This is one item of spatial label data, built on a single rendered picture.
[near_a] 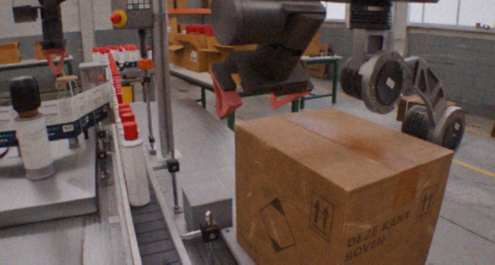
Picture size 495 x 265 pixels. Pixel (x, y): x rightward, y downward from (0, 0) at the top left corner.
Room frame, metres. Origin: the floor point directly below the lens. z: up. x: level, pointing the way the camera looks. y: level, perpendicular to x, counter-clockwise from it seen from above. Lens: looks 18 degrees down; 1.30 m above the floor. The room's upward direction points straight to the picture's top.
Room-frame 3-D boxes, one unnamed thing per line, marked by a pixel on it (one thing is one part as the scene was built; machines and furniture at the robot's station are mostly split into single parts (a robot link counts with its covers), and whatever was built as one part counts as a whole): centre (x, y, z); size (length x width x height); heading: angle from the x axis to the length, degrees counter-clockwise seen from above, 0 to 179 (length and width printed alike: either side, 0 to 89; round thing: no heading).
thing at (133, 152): (0.70, 0.27, 0.98); 0.05 x 0.05 x 0.20
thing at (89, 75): (1.37, 0.66, 1.01); 0.14 x 0.13 x 0.26; 24
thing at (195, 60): (3.60, 0.49, 0.97); 0.45 x 0.38 x 0.37; 124
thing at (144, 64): (1.00, 0.34, 1.05); 0.10 x 0.04 x 0.33; 114
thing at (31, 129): (0.83, 0.63, 1.03); 0.09 x 0.09 x 0.30
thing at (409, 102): (4.19, -2.49, 0.16); 0.65 x 0.54 x 0.32; 36
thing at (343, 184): (0.52, -0.15, 0.99); 0.30 x 0.24 x 0.27; 28
